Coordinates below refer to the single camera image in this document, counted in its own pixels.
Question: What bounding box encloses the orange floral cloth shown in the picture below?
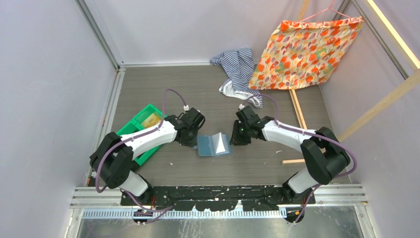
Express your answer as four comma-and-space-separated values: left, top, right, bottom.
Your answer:
248, 16, 365, 90

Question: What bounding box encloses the green plastic bin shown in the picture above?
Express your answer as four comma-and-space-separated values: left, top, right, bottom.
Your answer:
116, 104, 162, 166

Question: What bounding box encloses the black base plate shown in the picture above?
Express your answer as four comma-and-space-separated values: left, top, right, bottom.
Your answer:
120, 185, 315, 212

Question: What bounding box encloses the aluminium front rail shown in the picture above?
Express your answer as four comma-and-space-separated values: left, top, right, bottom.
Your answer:
70, 184, 368, 221

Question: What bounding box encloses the blue white striped cloth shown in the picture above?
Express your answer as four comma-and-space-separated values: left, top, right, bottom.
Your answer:
210, 48, 263, 108

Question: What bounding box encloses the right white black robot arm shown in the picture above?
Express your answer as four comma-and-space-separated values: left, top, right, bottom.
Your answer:
230, 106, 351, 204

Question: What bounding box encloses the pink clothes hanger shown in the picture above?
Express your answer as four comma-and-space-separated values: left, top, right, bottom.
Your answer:
298, 0, 351, 22

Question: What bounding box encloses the wooden frame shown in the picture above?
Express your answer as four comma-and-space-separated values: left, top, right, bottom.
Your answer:
281, 0, 420, 166

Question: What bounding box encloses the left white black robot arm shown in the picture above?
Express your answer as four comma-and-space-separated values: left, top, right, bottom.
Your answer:
90, 108, 206, 205

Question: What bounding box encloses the yellow card in bin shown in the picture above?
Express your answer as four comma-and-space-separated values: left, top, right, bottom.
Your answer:
141, 113, 161, 128

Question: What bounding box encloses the blue card holder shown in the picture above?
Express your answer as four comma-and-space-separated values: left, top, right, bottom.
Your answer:
197, 132, 231, 157

